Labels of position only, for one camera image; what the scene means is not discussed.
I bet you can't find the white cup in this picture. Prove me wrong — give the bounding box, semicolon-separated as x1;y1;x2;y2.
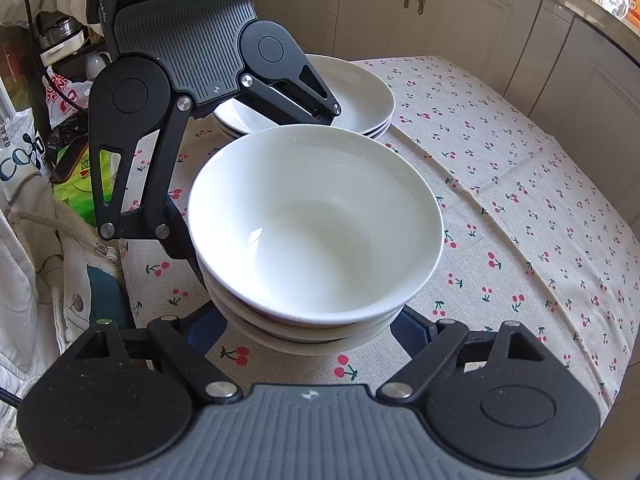
82;51;112;81

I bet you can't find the black red packet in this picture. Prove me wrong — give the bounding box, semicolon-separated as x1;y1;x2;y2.
50;137;91;183

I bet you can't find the cherry print tablecloth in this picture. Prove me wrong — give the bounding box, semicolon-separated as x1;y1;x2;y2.
117;55;640;413

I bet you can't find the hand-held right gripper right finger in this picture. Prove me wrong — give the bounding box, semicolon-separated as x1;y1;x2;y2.
376;304;547;406

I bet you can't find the dark teal cloth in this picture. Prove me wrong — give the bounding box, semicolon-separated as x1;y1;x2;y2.
87;265;126;333

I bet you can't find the black plastic bag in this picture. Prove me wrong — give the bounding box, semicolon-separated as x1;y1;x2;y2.
46;112;91;161

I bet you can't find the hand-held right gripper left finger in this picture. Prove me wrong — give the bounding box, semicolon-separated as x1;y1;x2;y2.
59;302;243;406

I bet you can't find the white printed plastic bag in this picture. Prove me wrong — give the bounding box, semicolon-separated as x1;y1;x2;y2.
0;110;53;198

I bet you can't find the green printed packet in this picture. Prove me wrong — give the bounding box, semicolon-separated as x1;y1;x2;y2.
51;145;122;229

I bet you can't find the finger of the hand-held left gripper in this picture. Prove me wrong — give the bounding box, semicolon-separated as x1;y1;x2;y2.
239;54;345;128
91;99;203;281

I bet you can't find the white fruit print plate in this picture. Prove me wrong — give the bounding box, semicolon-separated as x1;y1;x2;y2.
212;53;397;136
215;110;395;137
217;120;391;142

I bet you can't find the red white plastic bag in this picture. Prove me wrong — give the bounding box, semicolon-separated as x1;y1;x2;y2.
44;72;92;128

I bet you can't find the stone kitchen counter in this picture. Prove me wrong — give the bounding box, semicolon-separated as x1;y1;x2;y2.
462;0;640;68

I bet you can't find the white jacket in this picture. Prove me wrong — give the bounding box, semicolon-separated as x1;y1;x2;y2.
0;175;128;466

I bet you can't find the silver electric cooker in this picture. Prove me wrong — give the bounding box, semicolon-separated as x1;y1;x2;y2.
36;14;87;67

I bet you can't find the white pink floral bowl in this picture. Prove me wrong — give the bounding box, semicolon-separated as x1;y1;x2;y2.
186;123;445;327
197;255;403;345
235;310;398;357

